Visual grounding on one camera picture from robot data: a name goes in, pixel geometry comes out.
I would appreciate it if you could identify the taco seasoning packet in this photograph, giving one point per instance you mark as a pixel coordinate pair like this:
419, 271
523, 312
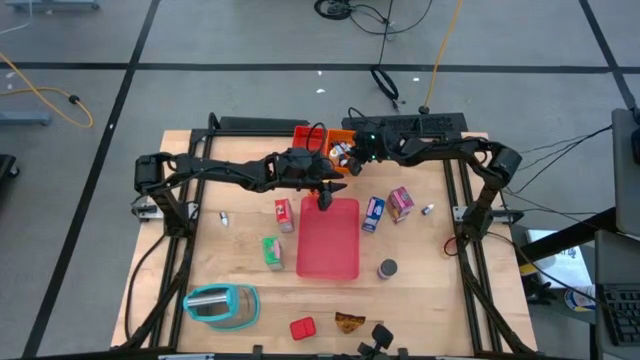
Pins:
349, 322

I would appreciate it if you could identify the pink translucent plastic bin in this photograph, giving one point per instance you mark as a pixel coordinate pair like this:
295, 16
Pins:
330, 250

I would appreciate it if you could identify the dark-lidded spice jar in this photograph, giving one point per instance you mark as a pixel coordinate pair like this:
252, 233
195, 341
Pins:
387, 269

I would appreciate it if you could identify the white paper sheet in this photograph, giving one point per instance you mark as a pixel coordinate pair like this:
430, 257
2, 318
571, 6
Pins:
555, 260

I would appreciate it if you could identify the black table clamp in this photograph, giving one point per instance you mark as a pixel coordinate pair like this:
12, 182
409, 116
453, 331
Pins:
402, 352
257, 351

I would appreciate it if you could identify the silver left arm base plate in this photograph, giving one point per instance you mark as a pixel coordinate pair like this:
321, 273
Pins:
145, 210

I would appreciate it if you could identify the metal table foot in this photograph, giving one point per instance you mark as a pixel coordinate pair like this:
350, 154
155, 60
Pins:
50, 5
25, 118

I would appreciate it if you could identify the yellow dropper bottle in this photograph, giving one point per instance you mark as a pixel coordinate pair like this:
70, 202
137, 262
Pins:
333, 157

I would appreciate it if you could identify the brown-label dropper bottle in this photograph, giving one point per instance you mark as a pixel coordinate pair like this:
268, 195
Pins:
348, 146

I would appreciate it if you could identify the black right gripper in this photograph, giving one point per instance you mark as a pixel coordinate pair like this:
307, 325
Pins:
382, 145

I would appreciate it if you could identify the dark-label dropper bottle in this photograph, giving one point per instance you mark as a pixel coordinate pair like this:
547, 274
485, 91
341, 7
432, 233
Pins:
339, 149
223, 218

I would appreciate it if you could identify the black stand-mounted device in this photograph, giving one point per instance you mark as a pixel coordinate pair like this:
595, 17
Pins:
382, 336

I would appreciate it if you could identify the teal-rimmed clear container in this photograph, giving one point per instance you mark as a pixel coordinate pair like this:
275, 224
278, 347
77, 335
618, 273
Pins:
220, 307

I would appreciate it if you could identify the blue Frosted Flakes box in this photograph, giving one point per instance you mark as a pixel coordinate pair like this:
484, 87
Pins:
373, 214

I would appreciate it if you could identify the black aluminium table frame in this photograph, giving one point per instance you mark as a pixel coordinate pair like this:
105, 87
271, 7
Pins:
240, 134

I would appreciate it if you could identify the red Froot Loops box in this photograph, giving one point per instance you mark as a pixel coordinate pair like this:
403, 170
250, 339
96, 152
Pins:
284, 214

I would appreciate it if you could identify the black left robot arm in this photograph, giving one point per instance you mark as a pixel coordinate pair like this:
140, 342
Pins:
220, 172

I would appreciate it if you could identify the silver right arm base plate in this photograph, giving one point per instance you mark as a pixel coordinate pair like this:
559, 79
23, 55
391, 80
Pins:
510, 216

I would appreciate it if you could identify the black beam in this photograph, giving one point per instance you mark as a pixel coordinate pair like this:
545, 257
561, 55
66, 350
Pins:
565, 235

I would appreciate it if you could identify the orange plastic basket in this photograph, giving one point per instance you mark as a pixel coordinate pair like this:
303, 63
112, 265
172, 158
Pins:
332, 137

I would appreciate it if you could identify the grey desk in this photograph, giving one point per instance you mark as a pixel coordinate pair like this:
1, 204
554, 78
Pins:
617, 260

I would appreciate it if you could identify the smoked paprika tin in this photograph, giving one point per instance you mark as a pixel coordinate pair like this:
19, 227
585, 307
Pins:
302, 328

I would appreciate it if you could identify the black perforated plate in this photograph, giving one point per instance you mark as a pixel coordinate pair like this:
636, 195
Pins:
400, 122

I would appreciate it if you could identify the purple Raisin Bran box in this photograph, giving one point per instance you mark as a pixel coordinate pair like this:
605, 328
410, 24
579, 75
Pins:
400, 204

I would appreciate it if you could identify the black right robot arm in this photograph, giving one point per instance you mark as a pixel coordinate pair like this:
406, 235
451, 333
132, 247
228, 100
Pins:
450, 148

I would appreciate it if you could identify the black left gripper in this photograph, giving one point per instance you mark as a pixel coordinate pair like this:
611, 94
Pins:
300, 167

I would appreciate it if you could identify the small black object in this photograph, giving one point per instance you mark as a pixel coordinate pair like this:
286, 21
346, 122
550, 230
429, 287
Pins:
540, 290

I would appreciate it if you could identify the black keyboard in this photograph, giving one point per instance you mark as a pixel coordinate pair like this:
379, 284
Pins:
620, 315

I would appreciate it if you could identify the green Apple Jacks box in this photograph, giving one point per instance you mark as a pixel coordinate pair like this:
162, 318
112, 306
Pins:
272, 252

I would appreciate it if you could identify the black dropper bottle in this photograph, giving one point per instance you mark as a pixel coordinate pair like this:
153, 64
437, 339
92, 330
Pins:
345, 162

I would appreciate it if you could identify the black flat plate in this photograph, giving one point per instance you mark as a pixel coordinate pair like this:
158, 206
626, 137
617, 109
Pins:
257, 123

